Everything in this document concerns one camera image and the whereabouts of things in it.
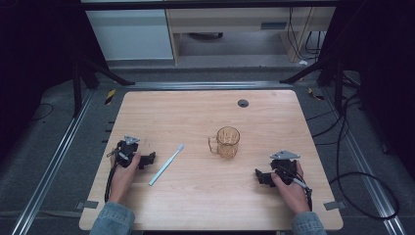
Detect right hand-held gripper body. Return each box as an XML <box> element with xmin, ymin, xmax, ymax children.
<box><xmin>269</xmin><ymin>149</ymin><xmax>301</xmax><ymax>186</ymax></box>

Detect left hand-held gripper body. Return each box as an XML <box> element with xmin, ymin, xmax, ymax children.
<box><xmin>114</xmin><ymin>134</ymin><xmax>145</xmax><ymax>168</ymax></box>

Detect person's left hand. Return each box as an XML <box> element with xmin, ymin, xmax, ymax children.
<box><xmin>108</xmin><ymin>151</ymin><xmax>142</xmax><ymax>206</ymax></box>

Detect person's right hand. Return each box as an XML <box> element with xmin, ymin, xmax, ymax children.
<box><xmin>270</xmin><ymin>160</ymin><xmax>311</xmax><ymax>216</ymax></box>

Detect light blue toothbrush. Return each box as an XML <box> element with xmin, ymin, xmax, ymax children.
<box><xmin>148</xmin><ymin>143</ymin><xmax>186</xmax><ymax>187</ymax></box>

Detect amber glass mug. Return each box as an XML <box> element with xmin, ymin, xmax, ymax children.
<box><xmin>207</xmin><ymin>125</ymin><xmax>242</xmax><ymax>160</ymax></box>

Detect yellow black striped tape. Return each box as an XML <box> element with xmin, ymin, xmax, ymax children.
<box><xmin>104</xmin><ymin>88</ymin><xmax>117</xmax><ymax>107</ymax></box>
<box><xmin>306</xmin><ymin>86</ymin><xmax>326</xmax><ymax>102</ymax></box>

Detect black metal stand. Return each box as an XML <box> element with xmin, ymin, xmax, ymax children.
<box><xmin>279</xmin><ymin>53</ymin><xmax>360</xmax><ymax>113</ymax></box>
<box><xmin>71</xmin><ymin>52</ymin><xmax>137</xmax><ymax>118</ymax></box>

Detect white cabinet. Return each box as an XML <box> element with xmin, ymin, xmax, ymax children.
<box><xmin>84</xmin><ymin>8</ymin><xmax>174</xmax><ymax>62</ymax></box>

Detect right hand-held gripper cable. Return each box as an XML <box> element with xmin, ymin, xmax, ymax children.
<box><xmin>277</xmin><ymin>165</ymin><xmax>314</xmax><ymax>212</ymax></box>

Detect hand-held gripper cable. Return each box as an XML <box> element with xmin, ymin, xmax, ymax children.
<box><xmin>277</xmin><ymin>165</ymin><xmax>314</xmax><ymax>212</ymax></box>
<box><xmin>104</xmin><ymin>148</ymin><xmax>122</xmax><ymax>204</ymax></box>

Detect left hand-held gripper cable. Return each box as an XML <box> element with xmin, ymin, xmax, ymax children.
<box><xmin>104</xmin><ymin>148</ymin><xmax>122</xmax><ymax>204</ymax></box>

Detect black looped floor cable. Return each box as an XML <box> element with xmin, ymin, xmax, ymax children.
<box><xmin>328</xmin><ymin>92</ymin><xmax>401</xmax><ymax>220</ymax></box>

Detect metal floor rail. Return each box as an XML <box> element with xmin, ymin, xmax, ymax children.
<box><xmin>10</xmin><ymin>89</ymin><xmax>96</xmax><ymax>235</ymax></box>
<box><xmin>124</xmin><ymin>80</ymin><xmax>294</xmax><ymax>92</ymax></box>
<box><xmin>320</xmin><ymin>87</ymin><xmax>407</xmax><ymax>235</ymax></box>

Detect thin black floor cable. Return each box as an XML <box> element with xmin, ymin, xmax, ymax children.
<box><xmin>30</xmin><ymin>102</ymin><xmax>55</xmax><ymax>122</ymax></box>

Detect hanging black cables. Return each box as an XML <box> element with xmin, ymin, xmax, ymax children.
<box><xmin>287</xmin><ymin>6</ymin><xmax>324</xmax><ymax>63</ymax></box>

